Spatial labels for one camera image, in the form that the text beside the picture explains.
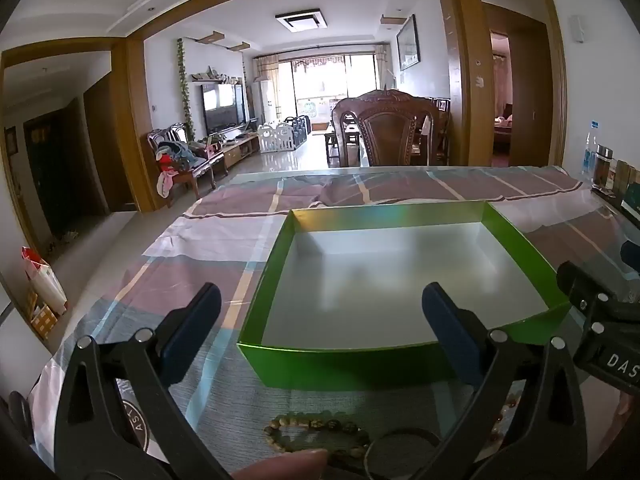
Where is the square ceiling lamp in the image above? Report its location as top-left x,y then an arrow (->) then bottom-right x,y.
275,10 -> 329,31

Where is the clear water bottle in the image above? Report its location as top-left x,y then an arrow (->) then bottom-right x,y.
581,132 -> 601,177

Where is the black ring bracelet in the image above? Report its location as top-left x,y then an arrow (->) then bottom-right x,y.
364,426 -> 442,478

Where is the glass jar with metal lid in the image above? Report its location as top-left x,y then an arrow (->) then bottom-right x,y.
592,145 -> 614,192

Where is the wall shelf with ornaments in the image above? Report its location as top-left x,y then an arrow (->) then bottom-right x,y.
191,66 -> 244,84

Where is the small cardboard box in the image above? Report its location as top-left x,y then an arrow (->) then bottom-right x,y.
30,304 -> 59,339

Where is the green cardboard box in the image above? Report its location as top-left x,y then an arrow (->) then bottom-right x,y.
237,200 -> 572,392

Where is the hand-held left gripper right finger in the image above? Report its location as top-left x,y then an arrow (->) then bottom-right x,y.
405,282 -> 588,480

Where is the green ivy garland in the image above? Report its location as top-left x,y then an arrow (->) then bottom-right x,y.
175,39 -> 197,141

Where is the red and white paper bag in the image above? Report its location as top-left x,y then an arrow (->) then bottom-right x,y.
21,246 -> 69,317

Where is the carved wooden dining chair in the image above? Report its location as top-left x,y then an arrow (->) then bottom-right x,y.
331,89 -> 451,168

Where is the flat screen television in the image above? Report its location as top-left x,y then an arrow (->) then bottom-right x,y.
201,82 -> 246,133

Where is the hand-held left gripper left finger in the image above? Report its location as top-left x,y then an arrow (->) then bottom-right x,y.
54,282 -> 233,480

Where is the wooden bead bracelet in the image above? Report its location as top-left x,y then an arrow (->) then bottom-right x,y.
264,411 -> 372,463

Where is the white baby play fence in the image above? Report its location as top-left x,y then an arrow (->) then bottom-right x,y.
257,115 -> 312,154

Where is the framed wall picture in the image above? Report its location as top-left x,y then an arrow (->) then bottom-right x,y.
396,14 -> 419,72

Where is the pile of clothes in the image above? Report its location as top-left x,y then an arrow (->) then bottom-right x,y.
155,140 -> 202,199

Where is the person's left hand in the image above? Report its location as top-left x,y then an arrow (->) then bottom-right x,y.
231,448 -> 329,480

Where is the green packet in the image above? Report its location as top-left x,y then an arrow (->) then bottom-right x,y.
621,194 -> 640,227

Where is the wooden television cabinet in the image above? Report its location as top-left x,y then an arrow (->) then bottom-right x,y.
219,130 -> 261,170

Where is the red and white bead bracelet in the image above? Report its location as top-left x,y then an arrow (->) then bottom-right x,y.
492,394 -> 517,436

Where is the plaid tablecloth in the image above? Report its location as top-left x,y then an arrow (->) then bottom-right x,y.
27,165 -> 586,480

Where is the white standing air conditioner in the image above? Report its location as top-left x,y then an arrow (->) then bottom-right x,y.
251,79 -> 279,127

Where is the wooden armchair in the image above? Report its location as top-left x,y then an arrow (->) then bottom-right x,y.
147,124 -> 229,209

